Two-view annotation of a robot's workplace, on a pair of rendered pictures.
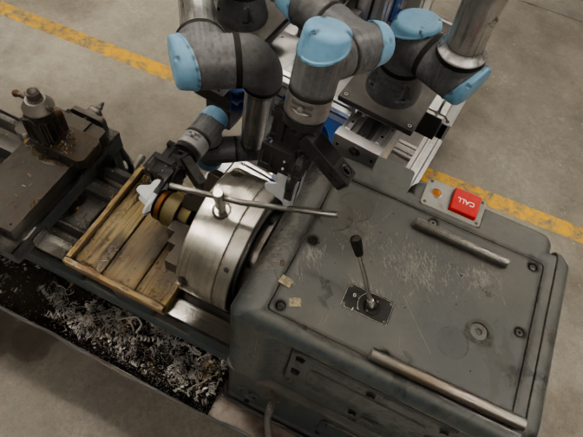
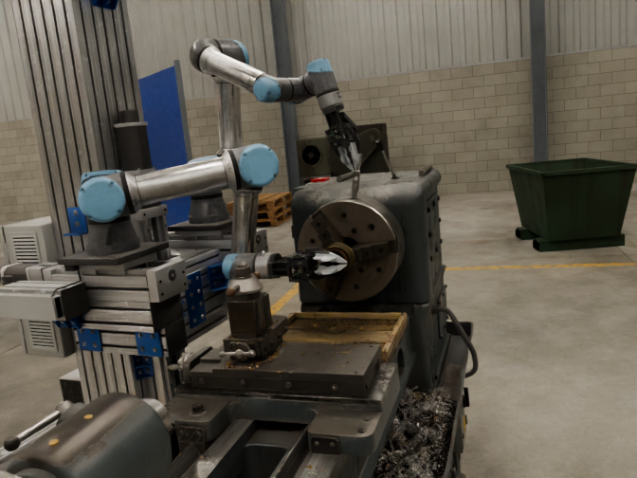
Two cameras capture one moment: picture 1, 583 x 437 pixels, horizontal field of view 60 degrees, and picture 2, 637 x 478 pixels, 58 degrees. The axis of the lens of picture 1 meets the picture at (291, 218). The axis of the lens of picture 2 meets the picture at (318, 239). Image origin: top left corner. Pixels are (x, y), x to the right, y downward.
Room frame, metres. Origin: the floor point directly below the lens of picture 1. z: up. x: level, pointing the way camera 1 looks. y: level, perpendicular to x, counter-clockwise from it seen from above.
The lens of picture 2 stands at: (0.56, 1.90, 1.44)
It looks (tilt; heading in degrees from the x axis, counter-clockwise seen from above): 10 degrees down; 274
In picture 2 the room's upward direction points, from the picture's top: 6 degrees counter-clockwise
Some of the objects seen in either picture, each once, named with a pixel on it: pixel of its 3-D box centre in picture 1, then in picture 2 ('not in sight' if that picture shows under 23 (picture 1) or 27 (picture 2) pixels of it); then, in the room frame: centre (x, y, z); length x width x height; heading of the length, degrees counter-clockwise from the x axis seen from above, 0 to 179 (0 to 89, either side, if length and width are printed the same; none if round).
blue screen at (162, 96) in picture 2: not in sight; (131, 170); (3.56, -6.10, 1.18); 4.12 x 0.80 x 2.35; 129
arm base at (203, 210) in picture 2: (397, 75); (208, 207); (1.08, -0.20, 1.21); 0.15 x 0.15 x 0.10
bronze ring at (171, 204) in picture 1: (175, 211); (337, 259); (0.61, 0.28, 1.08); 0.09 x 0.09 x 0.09; 75
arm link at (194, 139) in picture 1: (192, 146); (267, 265); (0.81, 0.29, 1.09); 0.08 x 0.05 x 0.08; 73
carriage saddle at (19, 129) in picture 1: (30, 172); (280, 397); (0.74, 0.75, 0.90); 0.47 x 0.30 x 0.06; 165
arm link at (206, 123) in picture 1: (207, 127); (243, 266); (0.89, 0.27, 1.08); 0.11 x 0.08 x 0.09; 163
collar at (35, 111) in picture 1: (36, 102); (244, 284); (0.80, 0.68, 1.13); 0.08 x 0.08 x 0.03
